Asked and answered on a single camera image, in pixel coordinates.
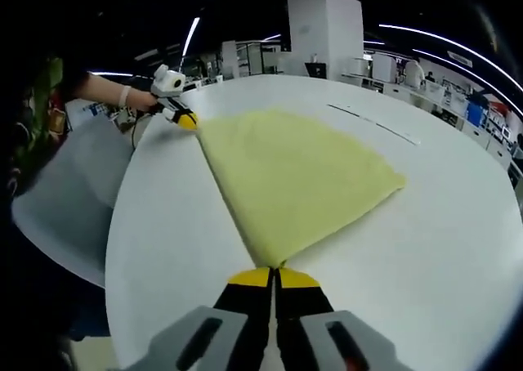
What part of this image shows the person's left hand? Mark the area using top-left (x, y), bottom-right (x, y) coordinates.
top-left (128, 90), bottom-right (160, 114)

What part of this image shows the person's printed shirt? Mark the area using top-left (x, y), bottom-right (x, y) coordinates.
top-left (0, 56), bottom-right (66, 192)

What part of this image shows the blue storage bin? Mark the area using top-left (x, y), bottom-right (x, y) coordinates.
top-left (467, 101), bottom-right (485, 126)

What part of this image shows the black panel stand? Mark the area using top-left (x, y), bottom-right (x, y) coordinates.
top-left (305, 62), bottom-right (328, 79)

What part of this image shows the white square pillar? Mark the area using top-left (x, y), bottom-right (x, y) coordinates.
top-left (287, 0), bottom-right (364, 78)

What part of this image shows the long ceiling light strip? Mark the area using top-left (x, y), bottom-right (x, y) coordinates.
top-left (378, 23), bottom-right (523, 91)
top-left (412, 48), bottom-right (523, 114)

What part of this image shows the grey office chair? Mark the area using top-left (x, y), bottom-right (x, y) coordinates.
top-left (11, 121), bottom-right (136, 288)

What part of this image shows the long white workbench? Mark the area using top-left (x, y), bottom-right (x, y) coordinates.
top-left (341, 72), bottom-right (512, 159)

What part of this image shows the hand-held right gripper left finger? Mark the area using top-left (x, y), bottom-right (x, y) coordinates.
top-left (126, 266), bottom-right (274, 371)

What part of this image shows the white cabinet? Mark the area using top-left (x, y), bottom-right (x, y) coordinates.
top-left (372, 53), bottom-right (398, 81)

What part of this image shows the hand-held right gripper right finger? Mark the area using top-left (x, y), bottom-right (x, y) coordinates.
top-left (274, 267), bottom-right (409, 371)

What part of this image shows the yellow garment with dark sleeves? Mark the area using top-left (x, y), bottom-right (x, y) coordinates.
top-left (195, 107), bottom-right (409, 268)

